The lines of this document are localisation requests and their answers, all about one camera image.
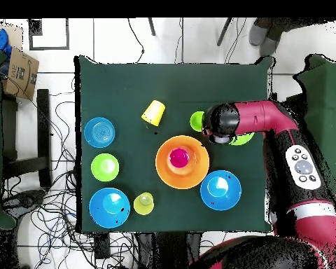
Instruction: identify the red cup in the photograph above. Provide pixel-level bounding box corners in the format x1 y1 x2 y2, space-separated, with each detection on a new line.
169 148 190 169

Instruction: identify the large orange bowl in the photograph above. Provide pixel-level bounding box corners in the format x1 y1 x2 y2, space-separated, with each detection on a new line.
155 135 211 191

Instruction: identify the large green bowl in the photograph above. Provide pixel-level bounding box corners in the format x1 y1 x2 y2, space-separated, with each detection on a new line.
227 131 255 146

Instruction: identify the green cup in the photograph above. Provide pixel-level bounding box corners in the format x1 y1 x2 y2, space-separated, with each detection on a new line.
189 111 206 133

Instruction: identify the pale translucent yellow cup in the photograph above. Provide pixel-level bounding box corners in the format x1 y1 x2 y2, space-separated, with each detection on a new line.
133 191 155 216

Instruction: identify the dark green table cloth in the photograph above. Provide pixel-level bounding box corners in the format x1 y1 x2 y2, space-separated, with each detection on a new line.
73 55 275 233

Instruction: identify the small blue bowl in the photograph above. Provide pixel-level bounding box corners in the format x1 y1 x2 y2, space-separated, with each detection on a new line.
83 116 116 149

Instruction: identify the small green bowl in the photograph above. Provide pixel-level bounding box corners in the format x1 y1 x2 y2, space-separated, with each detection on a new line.
90 153 120 182

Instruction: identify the large blue bowl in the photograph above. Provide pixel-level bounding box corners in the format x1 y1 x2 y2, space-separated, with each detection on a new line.
88 186 132 230
199 170 243 212

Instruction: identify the black stand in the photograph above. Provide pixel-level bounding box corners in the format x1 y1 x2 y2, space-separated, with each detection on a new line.
134 231 202 269

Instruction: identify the black power strip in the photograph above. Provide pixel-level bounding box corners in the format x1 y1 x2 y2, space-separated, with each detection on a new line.
93 232 111 260

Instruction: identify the black tripod leg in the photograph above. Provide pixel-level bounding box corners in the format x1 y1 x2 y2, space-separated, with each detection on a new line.
147 17 157 36
216 17 234 47

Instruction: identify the person's foot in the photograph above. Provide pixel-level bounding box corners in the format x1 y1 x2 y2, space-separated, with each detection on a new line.
248 18 271 47
258 27 283 57

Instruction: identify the printed cardboard box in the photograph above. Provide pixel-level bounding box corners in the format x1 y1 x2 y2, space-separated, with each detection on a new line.
1 46 41 101

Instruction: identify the blue bag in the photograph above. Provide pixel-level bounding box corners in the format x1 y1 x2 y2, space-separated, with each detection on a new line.
0 27 13 57

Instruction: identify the black floor cable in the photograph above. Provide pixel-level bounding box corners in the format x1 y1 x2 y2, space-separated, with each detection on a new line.
127 18 146 64

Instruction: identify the black chair frame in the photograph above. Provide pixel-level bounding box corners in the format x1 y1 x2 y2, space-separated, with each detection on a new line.
1 88 52 188

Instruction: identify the black square floor frame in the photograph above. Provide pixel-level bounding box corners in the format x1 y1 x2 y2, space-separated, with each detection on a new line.
27 18 71 51

